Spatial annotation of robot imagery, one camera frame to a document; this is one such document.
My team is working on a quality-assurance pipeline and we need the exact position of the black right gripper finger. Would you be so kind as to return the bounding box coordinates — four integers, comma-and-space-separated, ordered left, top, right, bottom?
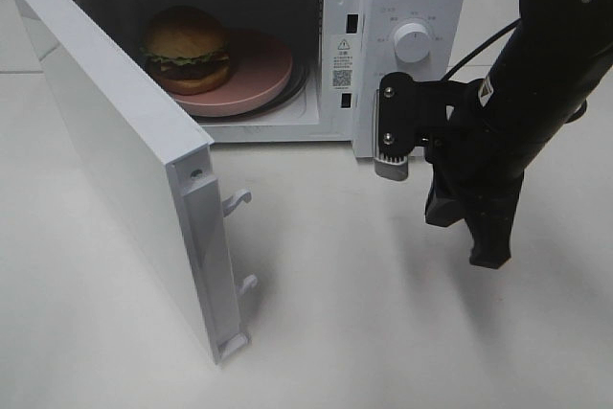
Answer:
424, 173, 465, 227
463, 197, 518, 268

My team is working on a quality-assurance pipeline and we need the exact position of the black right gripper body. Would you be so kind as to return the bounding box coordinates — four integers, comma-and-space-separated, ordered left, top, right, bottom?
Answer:
426, 80, 527, 209

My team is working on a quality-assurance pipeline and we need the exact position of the pink round plate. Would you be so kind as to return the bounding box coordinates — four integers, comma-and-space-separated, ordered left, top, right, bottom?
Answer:
171, 29, 294, 117

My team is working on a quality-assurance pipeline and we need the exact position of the white microwave door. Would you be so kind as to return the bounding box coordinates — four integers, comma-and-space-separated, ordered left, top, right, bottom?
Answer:
14, 0, 256, 362

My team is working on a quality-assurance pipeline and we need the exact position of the burger with lettuce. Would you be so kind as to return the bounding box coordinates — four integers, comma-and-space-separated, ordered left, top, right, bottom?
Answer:
142, 6, 232, 96

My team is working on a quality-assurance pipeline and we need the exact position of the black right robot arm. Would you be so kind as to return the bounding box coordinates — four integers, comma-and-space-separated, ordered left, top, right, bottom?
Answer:
426, 0, 612, 269

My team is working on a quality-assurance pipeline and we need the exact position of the upper white power knob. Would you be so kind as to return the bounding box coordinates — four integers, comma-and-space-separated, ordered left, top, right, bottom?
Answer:
393, 21, 432, 63

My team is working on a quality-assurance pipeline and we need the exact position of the white microwave oven body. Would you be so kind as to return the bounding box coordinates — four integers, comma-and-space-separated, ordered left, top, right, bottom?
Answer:
72, 0, 463, 157

